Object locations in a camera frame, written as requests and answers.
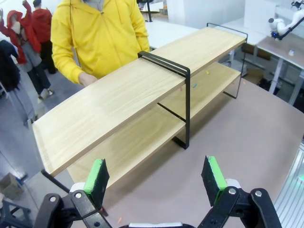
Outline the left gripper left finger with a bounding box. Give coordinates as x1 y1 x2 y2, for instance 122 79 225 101
35 158 112 228

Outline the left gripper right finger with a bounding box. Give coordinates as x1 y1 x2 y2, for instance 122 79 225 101
198 155 282 228

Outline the right forearm in yellow sleeve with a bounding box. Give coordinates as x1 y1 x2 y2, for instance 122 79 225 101
51 51 84 84

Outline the person's right hand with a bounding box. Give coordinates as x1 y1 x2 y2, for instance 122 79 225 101
79 72 98 86

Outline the cardboard box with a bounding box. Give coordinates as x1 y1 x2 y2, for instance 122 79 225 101
0 172 25 200

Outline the black metal stool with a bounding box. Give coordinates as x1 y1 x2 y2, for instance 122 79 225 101
0 199 33 228

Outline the brown box under desk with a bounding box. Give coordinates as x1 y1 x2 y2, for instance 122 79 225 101
244 68 265 84

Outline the person in yellow hoodie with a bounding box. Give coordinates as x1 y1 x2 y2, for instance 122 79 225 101
50 0 151 86

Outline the dark hanging coat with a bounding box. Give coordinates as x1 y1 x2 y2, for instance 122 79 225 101
0 39 21 93

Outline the wooden top desk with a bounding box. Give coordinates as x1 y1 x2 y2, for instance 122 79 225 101
255 35 304 106

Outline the white side table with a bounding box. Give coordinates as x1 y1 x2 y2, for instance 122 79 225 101
144 21 199 52
219 18 268 46

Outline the mannequin in red jacket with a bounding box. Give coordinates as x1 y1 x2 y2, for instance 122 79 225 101
0 8 53 100

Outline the person in red top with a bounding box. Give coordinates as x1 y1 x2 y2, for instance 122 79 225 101
31 0 58 75

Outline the black stand pole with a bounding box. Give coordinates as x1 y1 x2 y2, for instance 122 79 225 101
139 0 156 23

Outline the aluminium profile rail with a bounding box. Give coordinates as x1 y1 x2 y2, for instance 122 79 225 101
276 140 304 228

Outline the two-tier wooden shelf black frame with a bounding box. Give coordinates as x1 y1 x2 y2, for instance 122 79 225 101
32 22 249 193

